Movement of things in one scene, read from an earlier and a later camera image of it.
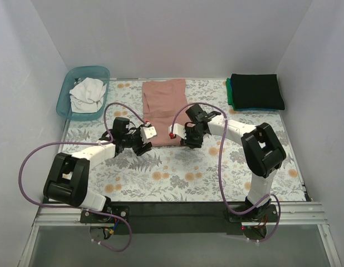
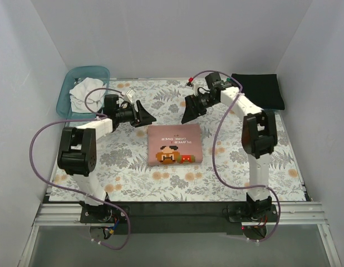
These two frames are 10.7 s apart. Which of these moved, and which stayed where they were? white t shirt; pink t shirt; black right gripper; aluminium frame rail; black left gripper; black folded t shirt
Moved: black right gripper; black left gripper; pink t shirt
Stayed: black folded t shirt; aluminium frame rail; white t shirt
